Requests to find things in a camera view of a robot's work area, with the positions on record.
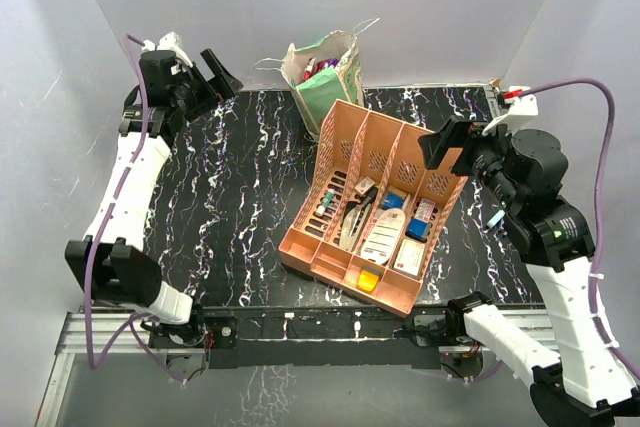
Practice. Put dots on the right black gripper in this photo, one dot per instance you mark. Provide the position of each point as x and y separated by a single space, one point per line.
453 135

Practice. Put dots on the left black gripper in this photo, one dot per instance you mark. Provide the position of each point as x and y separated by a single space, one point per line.
224 83

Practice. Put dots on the green white paper bag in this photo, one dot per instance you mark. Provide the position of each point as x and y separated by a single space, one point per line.
315 97

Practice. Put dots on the orange plastic desk organizer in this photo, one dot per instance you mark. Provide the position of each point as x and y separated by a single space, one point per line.
374 163

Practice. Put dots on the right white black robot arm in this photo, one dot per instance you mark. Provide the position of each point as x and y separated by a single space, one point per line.
581 382

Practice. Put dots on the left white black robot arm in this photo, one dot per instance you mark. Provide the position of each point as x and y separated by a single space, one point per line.
109 262

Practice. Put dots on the red snack packet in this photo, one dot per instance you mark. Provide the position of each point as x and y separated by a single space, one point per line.
310 69

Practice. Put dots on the light blue white clip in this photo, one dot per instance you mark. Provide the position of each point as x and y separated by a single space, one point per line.
494 220

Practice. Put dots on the blue small box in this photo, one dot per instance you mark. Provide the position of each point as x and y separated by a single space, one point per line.
418 230

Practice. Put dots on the white oval label card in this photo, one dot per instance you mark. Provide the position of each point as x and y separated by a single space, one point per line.
383 237

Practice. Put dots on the white red card box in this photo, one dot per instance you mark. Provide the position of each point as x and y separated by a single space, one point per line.
409 258

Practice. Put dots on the green white glue stick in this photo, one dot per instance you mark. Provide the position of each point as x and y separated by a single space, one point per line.
325 202

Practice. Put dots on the yellow block in organizer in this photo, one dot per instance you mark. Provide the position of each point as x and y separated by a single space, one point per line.
368 281

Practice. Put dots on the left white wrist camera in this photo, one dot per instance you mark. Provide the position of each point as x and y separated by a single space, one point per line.
171 42

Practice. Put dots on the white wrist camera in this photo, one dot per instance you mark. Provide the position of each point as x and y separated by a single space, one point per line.
171 42
511 110

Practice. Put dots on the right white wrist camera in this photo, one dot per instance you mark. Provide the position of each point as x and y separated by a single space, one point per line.
511 110

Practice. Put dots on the black mounting base plate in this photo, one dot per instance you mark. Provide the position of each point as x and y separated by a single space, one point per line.
333 336

